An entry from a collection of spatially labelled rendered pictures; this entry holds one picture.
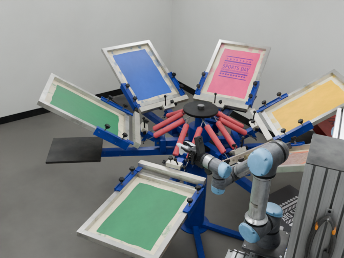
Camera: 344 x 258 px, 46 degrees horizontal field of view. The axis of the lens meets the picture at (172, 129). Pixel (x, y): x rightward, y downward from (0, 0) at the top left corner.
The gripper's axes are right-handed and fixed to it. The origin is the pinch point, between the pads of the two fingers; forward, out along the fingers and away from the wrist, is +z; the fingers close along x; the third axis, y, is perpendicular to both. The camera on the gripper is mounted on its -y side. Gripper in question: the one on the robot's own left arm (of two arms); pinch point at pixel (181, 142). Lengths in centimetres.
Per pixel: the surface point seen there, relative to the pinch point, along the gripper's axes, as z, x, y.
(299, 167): -48, 52, 8
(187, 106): 84, 93, 23
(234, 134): 54, 127, 46
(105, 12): 390, 213, -4
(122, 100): 197, 107, 58
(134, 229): 24, -7, 74
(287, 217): -37, 81, 62
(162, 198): 37, 27, 69
